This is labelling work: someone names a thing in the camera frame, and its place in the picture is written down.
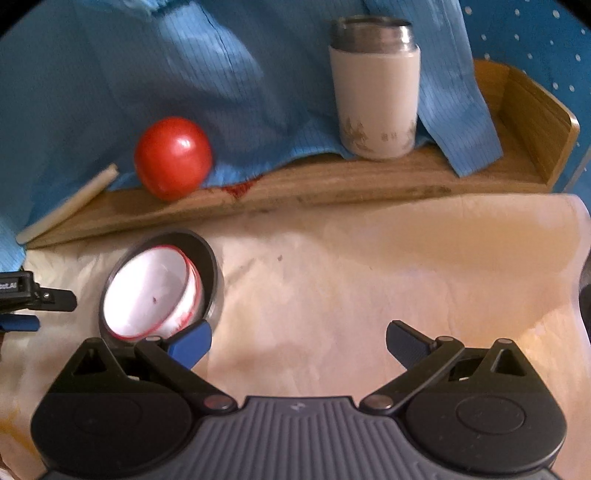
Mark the blue dotted fabric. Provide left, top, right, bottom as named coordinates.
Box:
left=460, top=0, right=590, bottom=203

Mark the wooden tray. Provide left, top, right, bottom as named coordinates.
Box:
left=27, top=60, right=580, bottom=249

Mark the large steel bowl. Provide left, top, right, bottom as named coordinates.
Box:
left=98, top=228, right=224, bottom=348

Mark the white red-rimmed bowl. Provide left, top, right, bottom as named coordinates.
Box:
left=102, top=245, right=204, bottom=342

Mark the white candle stick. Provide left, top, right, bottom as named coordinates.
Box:
left=16, top=164, right=119, bottom=245

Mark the white paper table cover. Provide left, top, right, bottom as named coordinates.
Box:
left=0, top=193, right=591, bottom=476

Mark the white insulated tumbler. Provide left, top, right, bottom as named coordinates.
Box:
left=329, top=15, right=421, bottom=161

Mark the red tomato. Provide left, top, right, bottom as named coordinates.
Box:
left=133, top=117, right=213, bottom=202

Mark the blue cloth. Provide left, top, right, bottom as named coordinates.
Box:
left=1, top=1, right=502, bottom=271

